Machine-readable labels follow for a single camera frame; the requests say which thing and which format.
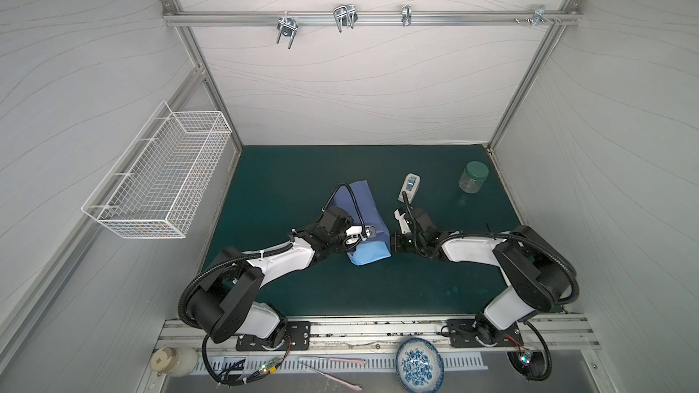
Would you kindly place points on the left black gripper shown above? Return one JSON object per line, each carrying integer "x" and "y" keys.
{"x": 347, "y": 221}

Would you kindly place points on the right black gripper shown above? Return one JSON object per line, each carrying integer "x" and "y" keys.
{"x": 408, "y": 237}

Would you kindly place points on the light blue wrapping paper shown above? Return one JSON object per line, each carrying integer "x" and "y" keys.
{"x": 373, "y": 249}

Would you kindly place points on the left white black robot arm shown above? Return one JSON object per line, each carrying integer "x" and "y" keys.
{"x": 221, "y": 300}

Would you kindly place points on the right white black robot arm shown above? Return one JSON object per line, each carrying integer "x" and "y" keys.
{"x": 537, "y": 277}

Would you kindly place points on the green table mat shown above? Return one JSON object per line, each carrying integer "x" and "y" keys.
{"x": 277, "y": 189}

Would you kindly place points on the green lid clear jar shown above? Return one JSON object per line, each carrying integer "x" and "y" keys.
{"x": 473, "y": 177}

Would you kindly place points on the blue white patterned plate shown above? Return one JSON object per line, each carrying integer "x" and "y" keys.
{"x": 419, "y": 366}

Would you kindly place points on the white round container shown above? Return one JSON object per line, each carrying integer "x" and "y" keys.
{"x": 174, "y": 362}

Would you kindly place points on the left metal hook clamp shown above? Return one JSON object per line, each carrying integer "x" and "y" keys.
{"x": 287, "y": 28}

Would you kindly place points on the metal hook clamp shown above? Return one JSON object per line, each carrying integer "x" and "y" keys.
{"x": 345, "y": 16}
{"x": 287, "y": 28}

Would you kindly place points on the middle metal hook clamp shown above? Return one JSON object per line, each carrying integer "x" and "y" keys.
{"x": 345, "y": 16}

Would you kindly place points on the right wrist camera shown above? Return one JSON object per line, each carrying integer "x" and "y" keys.
{"x": 400, "y": 216}

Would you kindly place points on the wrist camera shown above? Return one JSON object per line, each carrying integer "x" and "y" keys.
{"x": 358, "y": 234}
{"x": 400, "y": 216}

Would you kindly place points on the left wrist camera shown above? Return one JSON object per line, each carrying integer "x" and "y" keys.
{"x": 358, "y": 234}

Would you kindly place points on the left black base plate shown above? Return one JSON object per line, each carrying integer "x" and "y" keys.
{"x": 293, "y": 335}

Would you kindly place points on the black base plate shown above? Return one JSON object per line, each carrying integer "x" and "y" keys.
{"x": 293, "y": 335}
{"x": 480, "y": 333}

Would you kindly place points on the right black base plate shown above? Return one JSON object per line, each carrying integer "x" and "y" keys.
{"x": 480, "y": 333}

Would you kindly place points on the white wire basket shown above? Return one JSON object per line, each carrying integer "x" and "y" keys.
{"x": 155, "y": 187}

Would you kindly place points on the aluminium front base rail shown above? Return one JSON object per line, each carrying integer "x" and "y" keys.
{"x": 366, "y": 334}

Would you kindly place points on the small metal ring clamp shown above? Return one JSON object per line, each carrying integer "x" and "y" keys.
{"x": 406, "y": 15}

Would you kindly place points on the right metal bracket clamp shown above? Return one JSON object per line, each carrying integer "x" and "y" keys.
{"x": 539, "y": 17}

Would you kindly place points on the aluminium top cross rail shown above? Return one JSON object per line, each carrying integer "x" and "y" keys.
{"x": 391, "y": 18}

